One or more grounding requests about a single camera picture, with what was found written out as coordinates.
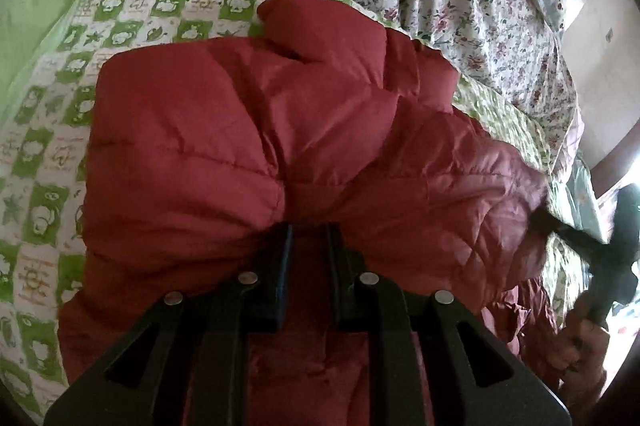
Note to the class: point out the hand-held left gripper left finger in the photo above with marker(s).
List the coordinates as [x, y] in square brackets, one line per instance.
[286, 256]

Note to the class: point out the red quilted garment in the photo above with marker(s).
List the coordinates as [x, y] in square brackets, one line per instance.
[250, 130]

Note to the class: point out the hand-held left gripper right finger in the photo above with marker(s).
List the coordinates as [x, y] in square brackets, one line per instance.
[345, 291]

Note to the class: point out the light blue cloth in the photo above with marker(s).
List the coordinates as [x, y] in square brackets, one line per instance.
[587, 201]

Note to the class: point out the person's right hand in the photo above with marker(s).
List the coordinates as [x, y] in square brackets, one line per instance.
[575, 346]

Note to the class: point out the green checked printed blanket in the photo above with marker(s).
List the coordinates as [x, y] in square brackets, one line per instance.
[125, 10]

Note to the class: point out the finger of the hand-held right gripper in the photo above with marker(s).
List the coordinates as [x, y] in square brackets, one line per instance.
[560, 228]

